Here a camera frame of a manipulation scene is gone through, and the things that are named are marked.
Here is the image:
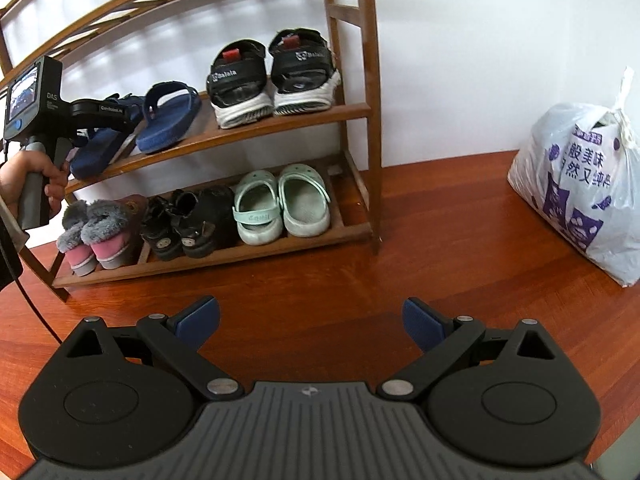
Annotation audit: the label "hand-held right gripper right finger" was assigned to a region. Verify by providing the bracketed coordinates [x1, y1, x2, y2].
[377, 297, 566, 401]

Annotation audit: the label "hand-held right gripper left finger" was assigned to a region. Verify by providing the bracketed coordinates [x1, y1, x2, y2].
[57, 296, 243, 400]

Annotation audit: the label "blue sandal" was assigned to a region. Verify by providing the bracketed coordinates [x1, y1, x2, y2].
[70, 92, 146, 181]
[136, 82, 202, 155]

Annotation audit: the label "black leather boot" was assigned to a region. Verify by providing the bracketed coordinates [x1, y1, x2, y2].
[172, 186, 237, 259]
[140, 195, 183, 262]

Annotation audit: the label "pink furry slipper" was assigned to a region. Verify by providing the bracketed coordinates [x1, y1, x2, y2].
[56, 200, 98, 277]
[80, 194, 150, 271]

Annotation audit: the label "mint green clog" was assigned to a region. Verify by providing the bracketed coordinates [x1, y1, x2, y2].
[232, 170, 286, 246]
[278, 162, 331, 238]

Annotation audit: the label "black strap sandal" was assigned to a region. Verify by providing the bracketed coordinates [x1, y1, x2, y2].
[207, 40, 275, 129]
[268, 28, 342, 117]

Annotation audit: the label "wooden shoe rack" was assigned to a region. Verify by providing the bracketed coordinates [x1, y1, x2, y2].
[0, 0, 383, 303]

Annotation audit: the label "person's left hand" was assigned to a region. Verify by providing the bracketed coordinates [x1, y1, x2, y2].
[0, 151, 72, 215]

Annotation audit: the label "white printed plastic bag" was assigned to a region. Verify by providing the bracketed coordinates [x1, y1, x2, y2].
[507, 66, 640, 288]

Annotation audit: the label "black cable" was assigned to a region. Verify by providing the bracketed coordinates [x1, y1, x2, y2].
[0, 137, 65, 347]

